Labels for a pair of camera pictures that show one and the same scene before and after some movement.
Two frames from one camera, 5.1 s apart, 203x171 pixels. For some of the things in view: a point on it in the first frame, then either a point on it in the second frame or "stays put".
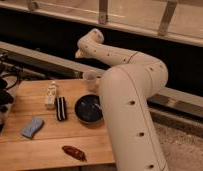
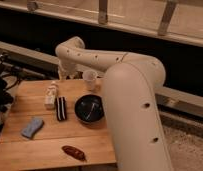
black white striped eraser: [61, 105] stays put
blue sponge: [33, 126] stays put
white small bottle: [51, 94] stays put
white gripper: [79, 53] → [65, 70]
